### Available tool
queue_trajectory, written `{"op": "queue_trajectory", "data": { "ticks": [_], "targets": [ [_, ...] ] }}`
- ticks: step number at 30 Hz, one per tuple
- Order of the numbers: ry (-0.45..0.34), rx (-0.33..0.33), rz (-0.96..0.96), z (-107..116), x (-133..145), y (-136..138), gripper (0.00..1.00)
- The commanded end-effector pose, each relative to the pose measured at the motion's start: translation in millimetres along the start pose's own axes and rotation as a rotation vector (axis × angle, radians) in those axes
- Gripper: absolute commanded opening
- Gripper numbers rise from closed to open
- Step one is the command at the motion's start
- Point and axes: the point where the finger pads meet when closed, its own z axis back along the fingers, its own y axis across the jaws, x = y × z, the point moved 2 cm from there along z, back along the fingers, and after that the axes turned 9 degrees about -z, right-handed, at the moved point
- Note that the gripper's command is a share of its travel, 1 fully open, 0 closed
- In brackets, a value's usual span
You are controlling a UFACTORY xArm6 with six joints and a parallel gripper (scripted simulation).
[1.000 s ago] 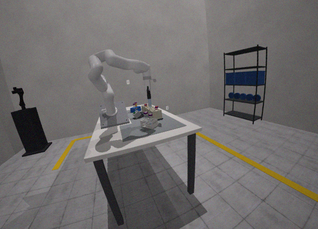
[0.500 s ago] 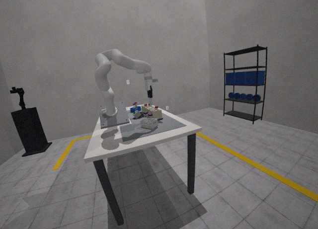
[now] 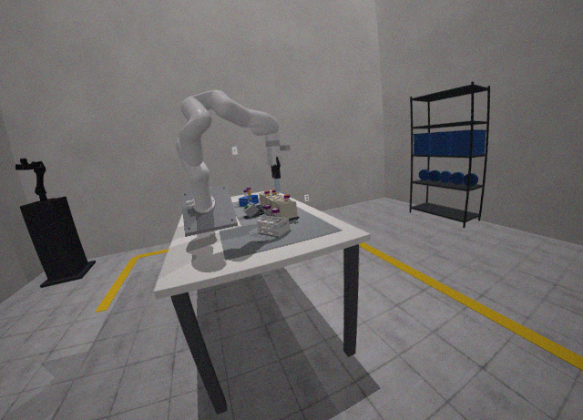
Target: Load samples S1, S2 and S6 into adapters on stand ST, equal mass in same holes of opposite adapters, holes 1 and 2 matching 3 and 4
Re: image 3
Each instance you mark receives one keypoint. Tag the blue tube rack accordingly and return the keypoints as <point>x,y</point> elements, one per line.
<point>244,202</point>

